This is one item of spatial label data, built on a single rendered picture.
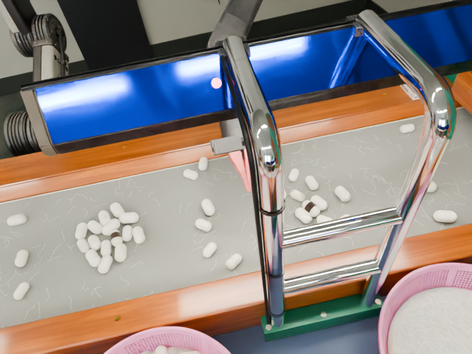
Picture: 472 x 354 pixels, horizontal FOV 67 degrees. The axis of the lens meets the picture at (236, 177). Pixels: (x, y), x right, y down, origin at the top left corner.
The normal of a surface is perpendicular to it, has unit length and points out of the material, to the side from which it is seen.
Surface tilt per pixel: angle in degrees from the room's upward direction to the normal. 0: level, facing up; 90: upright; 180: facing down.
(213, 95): 58
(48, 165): 0
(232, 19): 37
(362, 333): 0
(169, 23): 90
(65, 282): 0
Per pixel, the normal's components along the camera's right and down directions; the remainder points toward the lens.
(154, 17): 0.25, 0.71
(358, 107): -0.11, -0.66
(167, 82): 0.10, 0.26
